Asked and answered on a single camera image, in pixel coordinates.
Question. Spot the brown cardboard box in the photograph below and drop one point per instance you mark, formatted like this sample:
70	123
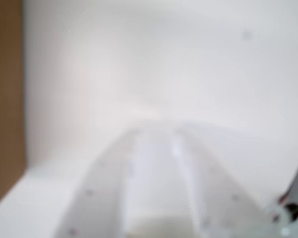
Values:
5	99

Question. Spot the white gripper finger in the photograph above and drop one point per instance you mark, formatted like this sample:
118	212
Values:
221	205
99	193

